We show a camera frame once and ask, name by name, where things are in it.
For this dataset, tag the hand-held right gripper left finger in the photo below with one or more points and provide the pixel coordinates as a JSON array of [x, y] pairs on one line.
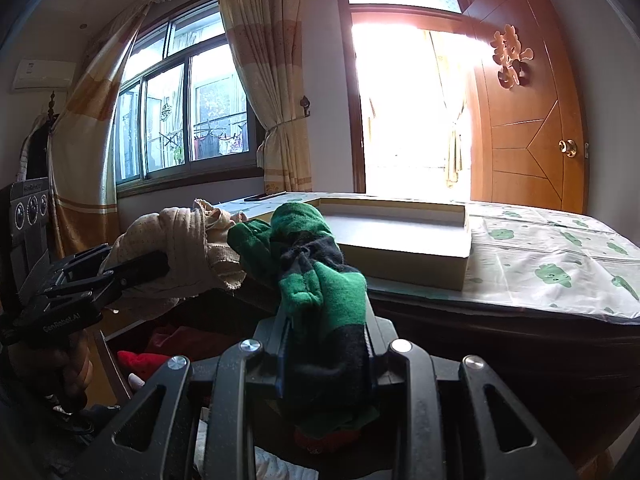
[[270, 355]]

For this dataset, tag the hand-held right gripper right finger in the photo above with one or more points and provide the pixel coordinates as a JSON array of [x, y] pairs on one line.
[[382, 355]]

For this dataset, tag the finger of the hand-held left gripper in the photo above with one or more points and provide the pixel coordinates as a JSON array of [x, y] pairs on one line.
[[85, 257], [142, 267]]

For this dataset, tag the beige underwear roll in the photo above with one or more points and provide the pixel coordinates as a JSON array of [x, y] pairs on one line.
[[185, 240]]

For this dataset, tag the green and black underwear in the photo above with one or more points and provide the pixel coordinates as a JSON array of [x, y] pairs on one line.
[[325, 305]]

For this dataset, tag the dark red underwear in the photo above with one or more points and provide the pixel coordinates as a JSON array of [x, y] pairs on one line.
[[175, 342]]

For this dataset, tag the shallow cardboard tray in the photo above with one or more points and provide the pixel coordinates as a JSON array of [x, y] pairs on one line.
[[400, 265]]

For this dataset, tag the bright red underwear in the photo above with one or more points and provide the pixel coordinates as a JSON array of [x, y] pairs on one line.
[[137, 362]]

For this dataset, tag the person's left hand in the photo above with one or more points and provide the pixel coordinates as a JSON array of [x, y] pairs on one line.
[[70, 370]]

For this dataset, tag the coat rack with clothes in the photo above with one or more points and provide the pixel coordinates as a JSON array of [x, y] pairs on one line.
[[35, 145]]

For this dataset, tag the striped beige curtain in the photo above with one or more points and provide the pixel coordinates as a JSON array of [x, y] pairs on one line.
[[85, 160], [270, 60]]

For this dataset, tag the dark wooden dresser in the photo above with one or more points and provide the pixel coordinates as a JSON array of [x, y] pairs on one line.
[[500, 360]]

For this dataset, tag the black phone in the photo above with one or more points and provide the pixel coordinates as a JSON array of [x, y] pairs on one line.
[[265, 196]]

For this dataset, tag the white air conditioner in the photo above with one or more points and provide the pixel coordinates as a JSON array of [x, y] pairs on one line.
[[42, 75]]

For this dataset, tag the sliding glass window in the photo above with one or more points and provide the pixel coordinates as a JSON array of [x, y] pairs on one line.
[[215, 110]]

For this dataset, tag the cloud print tablecloth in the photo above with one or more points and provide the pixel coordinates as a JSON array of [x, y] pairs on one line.
[[540, 260]]

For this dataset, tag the yellow sheer curtain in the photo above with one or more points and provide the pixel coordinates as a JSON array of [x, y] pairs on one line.
[[452, 150]]

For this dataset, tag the dark curtain hook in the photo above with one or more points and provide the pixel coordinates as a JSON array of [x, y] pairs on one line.
[[304, 103]]

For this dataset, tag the brown wooden door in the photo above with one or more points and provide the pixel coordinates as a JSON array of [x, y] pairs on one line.
[[525, 125]]

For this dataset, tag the brass door knob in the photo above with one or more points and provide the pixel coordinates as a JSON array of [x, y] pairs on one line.
[[568, 148]]

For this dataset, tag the gold door ornament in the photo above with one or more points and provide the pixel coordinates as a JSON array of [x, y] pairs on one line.
[[510, 55]]

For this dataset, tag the wooden doorway frame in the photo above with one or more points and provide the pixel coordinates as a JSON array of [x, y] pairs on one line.
[[345, 85]]

